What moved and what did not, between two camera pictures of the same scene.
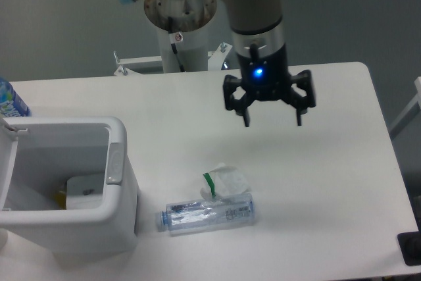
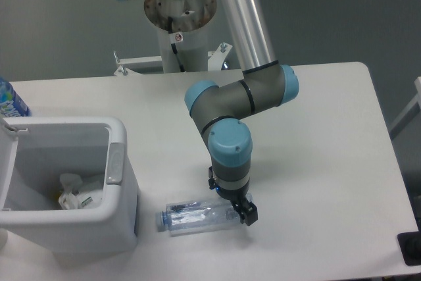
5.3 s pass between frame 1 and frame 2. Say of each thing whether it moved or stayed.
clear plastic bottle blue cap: stayed
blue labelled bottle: stayed
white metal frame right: stayed
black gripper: moved
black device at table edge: stayed
